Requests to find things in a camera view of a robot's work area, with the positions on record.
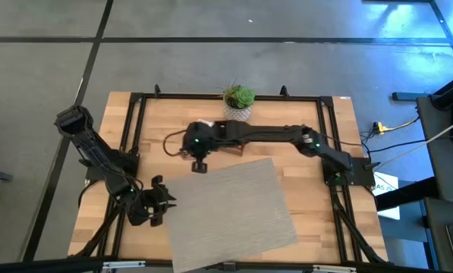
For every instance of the succulent in patterned pot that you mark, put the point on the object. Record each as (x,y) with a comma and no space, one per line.
(241,98)

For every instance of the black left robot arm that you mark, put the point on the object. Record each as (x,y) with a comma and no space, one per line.
(93,148)

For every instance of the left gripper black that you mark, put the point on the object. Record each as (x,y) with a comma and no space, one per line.
(150,204)

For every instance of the Tazo tea box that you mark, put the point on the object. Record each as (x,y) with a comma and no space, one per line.
(207,123)

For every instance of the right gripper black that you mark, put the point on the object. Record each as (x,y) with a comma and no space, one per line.
(201,140)

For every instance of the dark grey desk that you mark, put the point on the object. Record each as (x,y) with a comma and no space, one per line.
(446,170)

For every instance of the white paper sign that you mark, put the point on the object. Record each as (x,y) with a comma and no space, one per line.
(387,182)

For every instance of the wooden tea box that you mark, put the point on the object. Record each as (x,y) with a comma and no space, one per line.
(235,151)

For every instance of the black diagonal desk leg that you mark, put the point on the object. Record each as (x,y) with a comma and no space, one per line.
(404,195)

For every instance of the black aluminium table frame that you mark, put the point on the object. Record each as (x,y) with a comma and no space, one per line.
(180,96)

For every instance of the black desk bar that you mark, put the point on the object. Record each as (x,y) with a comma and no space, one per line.
(452,93)

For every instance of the grey woven placemat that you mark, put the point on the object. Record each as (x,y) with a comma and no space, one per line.
(230,216)

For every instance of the black camera mount rail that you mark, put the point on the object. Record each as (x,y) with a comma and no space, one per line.
(40,265)

